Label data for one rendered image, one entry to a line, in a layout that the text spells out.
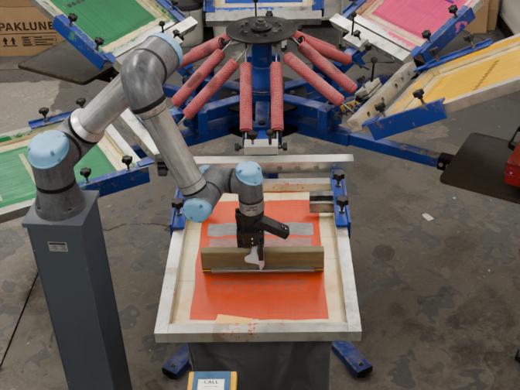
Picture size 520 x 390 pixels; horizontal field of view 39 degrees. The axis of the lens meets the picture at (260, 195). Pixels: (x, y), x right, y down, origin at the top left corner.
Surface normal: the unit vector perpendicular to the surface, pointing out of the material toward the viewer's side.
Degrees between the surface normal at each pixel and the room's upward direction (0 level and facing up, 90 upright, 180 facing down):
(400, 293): 0
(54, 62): 0
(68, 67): 0
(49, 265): 90
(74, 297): 90
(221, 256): 95
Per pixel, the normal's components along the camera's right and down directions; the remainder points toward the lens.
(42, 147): -0.07, -0.75
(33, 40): 0.00, 0.57
